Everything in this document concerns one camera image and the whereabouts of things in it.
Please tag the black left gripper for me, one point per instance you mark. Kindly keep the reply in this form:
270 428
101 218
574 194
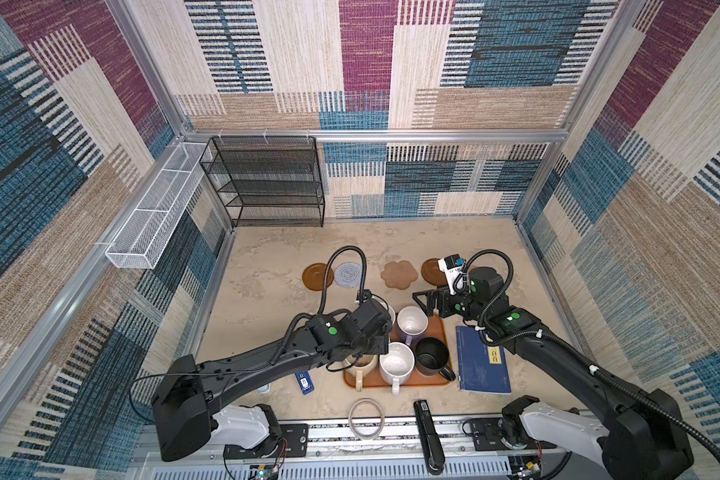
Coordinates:
381 343

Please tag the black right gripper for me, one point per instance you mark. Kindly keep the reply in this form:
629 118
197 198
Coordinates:
443 296

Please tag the purple mug white inside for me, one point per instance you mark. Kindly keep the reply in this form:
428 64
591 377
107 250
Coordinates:
411 324

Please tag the cork flower shaped coaster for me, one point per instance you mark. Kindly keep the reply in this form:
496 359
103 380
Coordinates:
399 274

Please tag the blue woven round coaster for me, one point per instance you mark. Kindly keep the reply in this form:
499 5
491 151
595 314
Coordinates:
348 275

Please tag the brown round wooden coaster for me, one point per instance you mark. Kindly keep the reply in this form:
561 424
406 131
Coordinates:
313 276
432 274

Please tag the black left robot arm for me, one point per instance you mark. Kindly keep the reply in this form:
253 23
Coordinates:
194 403

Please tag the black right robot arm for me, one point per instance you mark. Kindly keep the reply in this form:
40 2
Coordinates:
644 435

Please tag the orange brown serving tray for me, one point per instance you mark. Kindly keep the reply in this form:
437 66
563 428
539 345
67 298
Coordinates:
374 379

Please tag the beige mug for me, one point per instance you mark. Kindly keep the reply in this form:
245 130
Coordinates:
356 370

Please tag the black mug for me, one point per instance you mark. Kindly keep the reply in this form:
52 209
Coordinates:
432 358

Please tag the blue black utility knife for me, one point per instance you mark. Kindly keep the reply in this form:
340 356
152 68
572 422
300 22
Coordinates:
305 382

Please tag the dark blue book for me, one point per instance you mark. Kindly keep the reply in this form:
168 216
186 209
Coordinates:
481 368

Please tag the black handheld device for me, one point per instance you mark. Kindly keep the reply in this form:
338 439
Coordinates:
431 445

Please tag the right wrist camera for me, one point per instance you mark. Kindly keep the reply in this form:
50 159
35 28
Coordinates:
453 267

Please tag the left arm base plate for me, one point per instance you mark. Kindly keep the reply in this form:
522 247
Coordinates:
293 440

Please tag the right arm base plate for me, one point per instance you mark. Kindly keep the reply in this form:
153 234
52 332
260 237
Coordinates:
490 434

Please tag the black wire shelf rack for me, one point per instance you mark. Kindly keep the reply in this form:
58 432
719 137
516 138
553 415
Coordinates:
267 181

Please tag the white mesh wall basket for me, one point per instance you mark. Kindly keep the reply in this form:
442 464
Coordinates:
140 243

